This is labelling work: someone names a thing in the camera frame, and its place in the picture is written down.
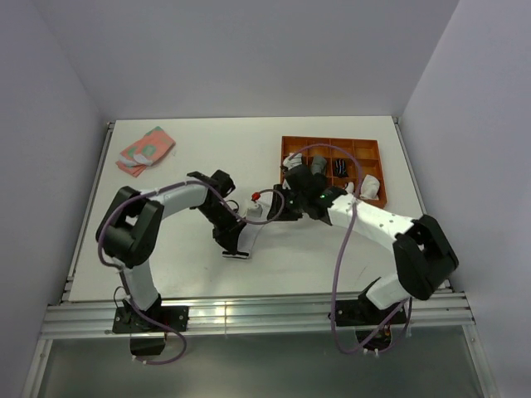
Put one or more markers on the black striped sock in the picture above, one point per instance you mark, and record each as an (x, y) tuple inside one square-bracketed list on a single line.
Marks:
[(340, 168)]

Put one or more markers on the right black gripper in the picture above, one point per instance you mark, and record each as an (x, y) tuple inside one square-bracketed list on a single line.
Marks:
[(276, 206)]

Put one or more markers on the pink green patterned socks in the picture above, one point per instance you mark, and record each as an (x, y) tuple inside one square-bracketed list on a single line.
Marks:
[(145, 152)]

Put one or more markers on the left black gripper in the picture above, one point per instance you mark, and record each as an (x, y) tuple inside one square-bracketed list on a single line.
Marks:
[(228, 236)]

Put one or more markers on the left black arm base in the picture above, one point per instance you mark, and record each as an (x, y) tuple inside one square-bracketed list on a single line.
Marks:
[(149, 331)]

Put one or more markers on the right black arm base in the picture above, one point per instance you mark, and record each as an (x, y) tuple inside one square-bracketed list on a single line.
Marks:
[(375, 329)]

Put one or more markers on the rolled grey socks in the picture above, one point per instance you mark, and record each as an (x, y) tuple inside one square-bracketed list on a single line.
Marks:
[(318, 165)]

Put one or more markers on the orange compartment tray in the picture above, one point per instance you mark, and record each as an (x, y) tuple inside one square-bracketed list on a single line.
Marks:
[(361, 155)]

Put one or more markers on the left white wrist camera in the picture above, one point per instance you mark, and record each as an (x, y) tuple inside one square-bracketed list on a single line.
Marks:
[(255, 210)]

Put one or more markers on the white sock with black stripes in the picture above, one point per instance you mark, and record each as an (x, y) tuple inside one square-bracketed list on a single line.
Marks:
[(251, 231)]

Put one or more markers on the rolled white striped socks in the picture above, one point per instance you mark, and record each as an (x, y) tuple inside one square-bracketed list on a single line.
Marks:
[(292, 160)]

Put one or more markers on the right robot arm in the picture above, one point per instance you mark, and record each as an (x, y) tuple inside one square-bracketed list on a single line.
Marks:
[(423, 256)]

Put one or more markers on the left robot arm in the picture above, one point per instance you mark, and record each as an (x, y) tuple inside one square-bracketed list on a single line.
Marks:
[(128, 233)]

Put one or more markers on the large white rolled socks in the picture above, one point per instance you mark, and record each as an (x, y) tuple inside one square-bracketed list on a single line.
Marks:
[(369, 188)]

